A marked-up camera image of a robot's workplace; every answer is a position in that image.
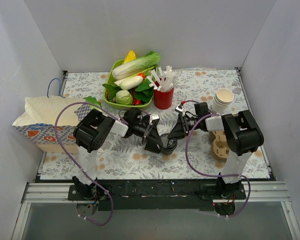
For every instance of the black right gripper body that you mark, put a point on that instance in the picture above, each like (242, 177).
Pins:
(181, 126)

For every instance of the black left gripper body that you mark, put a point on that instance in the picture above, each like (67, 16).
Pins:
(148, 135)

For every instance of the black paper coffee cup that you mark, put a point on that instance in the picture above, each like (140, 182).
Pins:
(165, 153)

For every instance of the black plastic cup lid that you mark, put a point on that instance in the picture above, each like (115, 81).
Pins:
(170, 144)

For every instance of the stack of white paper cups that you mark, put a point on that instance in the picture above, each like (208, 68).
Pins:
(221, 100)

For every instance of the patterned paper takeout bag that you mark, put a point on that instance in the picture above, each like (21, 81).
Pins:
(37, 123)

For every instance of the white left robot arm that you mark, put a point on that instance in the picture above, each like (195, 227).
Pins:
(92, 131)

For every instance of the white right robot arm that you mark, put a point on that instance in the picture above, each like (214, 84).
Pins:
(242, 134)

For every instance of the green vegetable basket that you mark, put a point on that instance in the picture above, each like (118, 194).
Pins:
(133, 91)

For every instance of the red straw holder cup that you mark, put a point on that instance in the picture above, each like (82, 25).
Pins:
(163, 100)

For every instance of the toy round green cabbage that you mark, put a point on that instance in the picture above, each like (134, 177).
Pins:
(123, 97)

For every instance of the brown cardboard cup carrier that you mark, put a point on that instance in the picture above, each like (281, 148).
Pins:
(219, 146)

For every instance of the toy white radish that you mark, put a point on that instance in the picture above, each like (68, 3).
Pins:
(131, 82)

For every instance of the floral table mat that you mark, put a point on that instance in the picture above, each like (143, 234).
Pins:
(126, 158)

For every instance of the white wrapped straw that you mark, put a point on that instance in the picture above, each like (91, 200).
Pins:
(165, 82)

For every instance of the toy napa cabbage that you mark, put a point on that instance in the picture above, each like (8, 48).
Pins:
(136, 66)

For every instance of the toy yellow corn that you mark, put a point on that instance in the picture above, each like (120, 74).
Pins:
(130, 57)

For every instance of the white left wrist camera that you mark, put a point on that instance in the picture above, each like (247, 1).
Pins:
(153, 121)

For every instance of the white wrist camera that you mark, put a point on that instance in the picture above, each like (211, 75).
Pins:
(180, 109)
(153, 121)

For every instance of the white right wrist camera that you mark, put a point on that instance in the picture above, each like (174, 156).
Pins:
(180, 109)

